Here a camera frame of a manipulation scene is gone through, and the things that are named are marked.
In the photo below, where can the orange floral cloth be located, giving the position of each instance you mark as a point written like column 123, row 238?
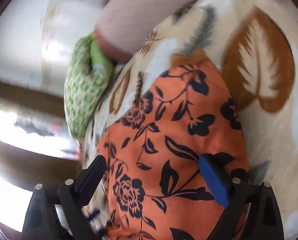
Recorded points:
column 153, row 185

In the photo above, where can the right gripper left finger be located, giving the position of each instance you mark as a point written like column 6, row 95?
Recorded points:
column 77, row 193

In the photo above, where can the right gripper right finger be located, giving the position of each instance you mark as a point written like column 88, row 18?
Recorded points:
column 227, row 194

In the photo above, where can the pink bolster headboard cushion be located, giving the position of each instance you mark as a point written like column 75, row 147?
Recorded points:
column 124, row 25

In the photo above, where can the window with wooden frame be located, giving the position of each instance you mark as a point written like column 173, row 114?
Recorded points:
column 35, row 148

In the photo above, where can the green patterned pillow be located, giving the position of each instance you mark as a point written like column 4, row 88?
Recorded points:
column 87, row 77

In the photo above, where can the leaf pattern bed blanket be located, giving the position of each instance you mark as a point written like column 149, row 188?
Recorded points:
column 254, row 45

